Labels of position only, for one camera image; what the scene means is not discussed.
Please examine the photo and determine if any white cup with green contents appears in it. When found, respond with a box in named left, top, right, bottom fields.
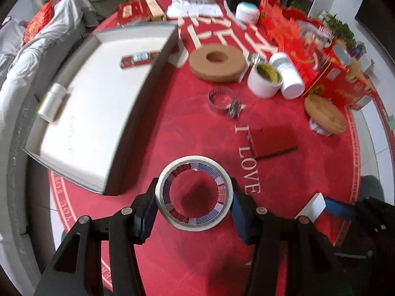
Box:
left=247, top=62, right=284, bottom=99

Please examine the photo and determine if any round wooden lid container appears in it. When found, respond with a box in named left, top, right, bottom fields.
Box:
left=304, top=93, right=349, bottom=137

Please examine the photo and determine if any dark teal object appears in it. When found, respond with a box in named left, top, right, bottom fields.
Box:
left=359, top=176, right=385, bottom=202

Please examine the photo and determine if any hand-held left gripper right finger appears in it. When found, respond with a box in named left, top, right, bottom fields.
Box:
left=228, top=177, right=355, bottom=296

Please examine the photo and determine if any red patterned cushion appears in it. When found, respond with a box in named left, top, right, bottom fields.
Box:
left=24, top=0, right=71, bottom=47

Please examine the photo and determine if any white shallow tray box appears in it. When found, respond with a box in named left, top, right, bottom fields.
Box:
left=23, top=23, right=180, bottom=195

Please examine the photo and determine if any red flat box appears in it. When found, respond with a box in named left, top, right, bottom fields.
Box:
left=117, top=0, right=149, bottom=25

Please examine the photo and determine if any brown cork ring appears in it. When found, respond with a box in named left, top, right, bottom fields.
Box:
left=188, top=45, right=247, bottom=83

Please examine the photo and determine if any green potted plant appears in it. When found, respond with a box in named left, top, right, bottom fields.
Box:
left=318, top=11, right=355, bottom=40

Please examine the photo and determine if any white plastic bottle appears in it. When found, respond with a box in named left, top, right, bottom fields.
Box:
left=269, top=52, right=305, bottom=100

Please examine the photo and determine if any small white block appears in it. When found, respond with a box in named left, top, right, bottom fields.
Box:
left=295, top=193, right=327, bottom=222

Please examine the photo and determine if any clear tape roll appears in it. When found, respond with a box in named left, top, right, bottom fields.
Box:
left=37, top=83, right=72, bottom=123

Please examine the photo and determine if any white tape roll striped core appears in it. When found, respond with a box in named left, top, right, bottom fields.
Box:
left=155, top=156, right=233, bottom=231

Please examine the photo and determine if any grey sofa with cushions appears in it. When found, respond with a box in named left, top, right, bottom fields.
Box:
left=0, top=0, right=99, bottom=130

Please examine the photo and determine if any red booklet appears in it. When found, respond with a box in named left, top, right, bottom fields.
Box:
left=251, top=125, right=299, bottom=160

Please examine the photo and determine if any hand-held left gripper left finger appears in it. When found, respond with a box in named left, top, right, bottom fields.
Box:
left=33, top=177, right=161, bottom=296

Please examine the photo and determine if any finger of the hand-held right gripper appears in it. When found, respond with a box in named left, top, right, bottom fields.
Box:
left=322, top=197, right=365, bottom=223

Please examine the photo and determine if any tan long box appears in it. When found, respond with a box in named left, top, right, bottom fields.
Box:
left=143, top=0, right=165, bottom=22

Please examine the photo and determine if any red packet in tray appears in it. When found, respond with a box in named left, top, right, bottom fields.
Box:
left=120, top=50, right=161, bottom=70

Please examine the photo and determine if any large red gift box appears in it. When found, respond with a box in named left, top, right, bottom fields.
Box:
left=258, top=0, right=380, bottom=111

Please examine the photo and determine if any white jar teal lid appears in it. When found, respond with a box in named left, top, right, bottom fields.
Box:
left=235, top=1, right=260, bottom=23

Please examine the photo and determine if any metal hose clamp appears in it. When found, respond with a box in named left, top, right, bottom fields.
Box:
left=207, top=88, right=247, bottom=118

